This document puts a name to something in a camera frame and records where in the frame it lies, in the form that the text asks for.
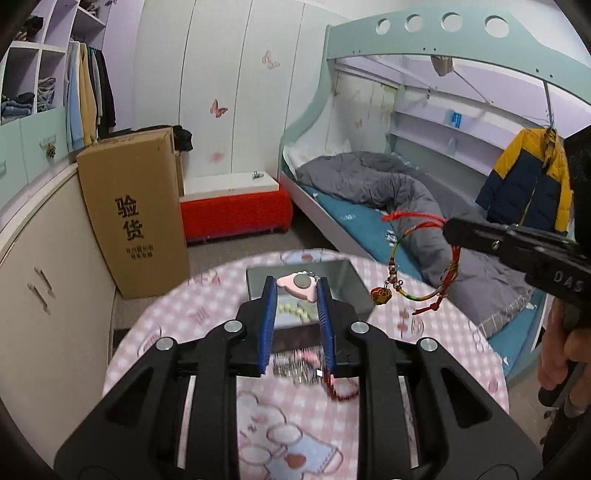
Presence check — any yellow navy puffer jacket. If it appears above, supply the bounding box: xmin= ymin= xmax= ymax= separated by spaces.
xmin=476 ymin=128 xmax=573 ymax=236

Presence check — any beige low cabinet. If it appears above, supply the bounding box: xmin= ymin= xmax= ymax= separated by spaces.
xmin=1 ymin=168 xmax=115 ymax=464

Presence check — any mint drawer shelf unit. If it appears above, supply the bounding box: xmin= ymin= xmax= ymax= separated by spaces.
xmin=1 ymin=1 xmax=113 ymax=210

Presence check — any green jade bead bracelet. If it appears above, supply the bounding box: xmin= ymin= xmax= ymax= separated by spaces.
xmin=275 ymin=301 xmax=320 ymax=322

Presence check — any teal bed sheet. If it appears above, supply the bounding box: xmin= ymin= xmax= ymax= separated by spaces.
xmin=301 ymin=185 xmax=547 ymax=385

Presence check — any person's right hand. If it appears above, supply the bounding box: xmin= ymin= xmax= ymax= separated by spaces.
xmin=537 ymin=298 xmax=591 ymax=414

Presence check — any red storage bench white top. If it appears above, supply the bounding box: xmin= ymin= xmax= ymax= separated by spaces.
xmin=180 ymin=171 xmax=294 ymax=242

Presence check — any pile of mixed jewelry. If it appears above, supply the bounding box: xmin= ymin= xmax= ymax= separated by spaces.
xmin=273 ymin=347 xmax=329 ymax=386

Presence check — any hanging clothes row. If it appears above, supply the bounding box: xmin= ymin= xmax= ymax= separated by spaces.
xmin=64 ymin=40 xmax=116 ymax=151

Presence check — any pink checkered cartoon tablecloth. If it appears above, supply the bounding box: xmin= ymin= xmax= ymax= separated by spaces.
xmin=103 ymin=250 xmax=509 ymax=479

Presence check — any mint green bunk bed frame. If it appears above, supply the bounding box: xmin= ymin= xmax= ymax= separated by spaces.
xmin=279 ymin=3 xmax=590 ymax=255

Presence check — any grey metal tin box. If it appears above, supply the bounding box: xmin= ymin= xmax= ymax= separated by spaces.
xmin=246 ymin=259 xmax=374 ymax=354

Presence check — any dark red bead bracelet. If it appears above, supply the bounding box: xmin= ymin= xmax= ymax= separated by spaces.
xmin=322 ymin=375 xmax=362 ymax=402

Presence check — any tall brown cardboard box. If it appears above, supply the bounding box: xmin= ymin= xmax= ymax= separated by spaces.
xmin=76 ymin=127 xmax=189 ymax=299

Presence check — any white wardrobe with butterflies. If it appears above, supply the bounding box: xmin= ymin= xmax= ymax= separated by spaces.
xmin=133 ymin=1 xmax=346 ymax=178

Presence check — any pink heart-shaped charm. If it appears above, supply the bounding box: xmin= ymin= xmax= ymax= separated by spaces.
xmin=276 ymin=271 xmax=318 ymax=303

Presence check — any red multicolour cord bracelet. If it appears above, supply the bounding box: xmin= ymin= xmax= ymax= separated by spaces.
xmin=369 ymin=210 xmax=463 ymax=317

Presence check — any grey duvet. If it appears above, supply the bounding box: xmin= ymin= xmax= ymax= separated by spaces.
xmin=295 ymin=151 xmax=533 ymax=338

